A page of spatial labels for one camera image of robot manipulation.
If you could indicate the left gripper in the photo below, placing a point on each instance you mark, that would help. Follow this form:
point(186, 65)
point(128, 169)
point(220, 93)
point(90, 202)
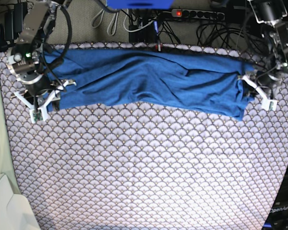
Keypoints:
point(266, 83)

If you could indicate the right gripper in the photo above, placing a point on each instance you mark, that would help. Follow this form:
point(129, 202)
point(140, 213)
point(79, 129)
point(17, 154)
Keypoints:
point(29, 70)

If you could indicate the blue long-sleeve T-shirt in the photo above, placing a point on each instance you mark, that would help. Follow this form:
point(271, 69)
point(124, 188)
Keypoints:
point(200, 82)

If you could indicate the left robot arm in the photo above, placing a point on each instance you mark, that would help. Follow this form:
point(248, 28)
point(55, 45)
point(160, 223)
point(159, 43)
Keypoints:
point(270, 13)

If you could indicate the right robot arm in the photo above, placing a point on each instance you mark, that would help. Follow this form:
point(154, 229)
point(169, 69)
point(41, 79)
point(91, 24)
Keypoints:
point(37, 26)

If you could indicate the green cloth sheet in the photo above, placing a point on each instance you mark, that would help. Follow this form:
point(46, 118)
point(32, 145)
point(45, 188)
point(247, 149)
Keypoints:
point(0, 119)

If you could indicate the black power adapter brick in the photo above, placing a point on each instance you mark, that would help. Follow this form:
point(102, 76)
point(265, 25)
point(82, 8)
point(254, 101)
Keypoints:
point(13, 21)

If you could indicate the white plastic bin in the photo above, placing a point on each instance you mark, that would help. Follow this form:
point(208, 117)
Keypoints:
point(15, 210)

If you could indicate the fan-patterned table cloth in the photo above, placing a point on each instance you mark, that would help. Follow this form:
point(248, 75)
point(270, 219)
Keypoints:
point(147, 166)

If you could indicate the black OpenArm case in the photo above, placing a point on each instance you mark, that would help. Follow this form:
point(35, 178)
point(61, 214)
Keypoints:
point(278, 216)

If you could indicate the red black table clamp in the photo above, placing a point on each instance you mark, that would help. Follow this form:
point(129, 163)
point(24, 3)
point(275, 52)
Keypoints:
point(158, 47)

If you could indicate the blue box at top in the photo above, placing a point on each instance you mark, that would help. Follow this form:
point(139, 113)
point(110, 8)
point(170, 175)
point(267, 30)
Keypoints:
point(140, 4)

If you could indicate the black power strip red switch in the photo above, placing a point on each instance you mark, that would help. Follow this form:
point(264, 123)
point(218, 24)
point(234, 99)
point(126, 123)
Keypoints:
point(196, 14)

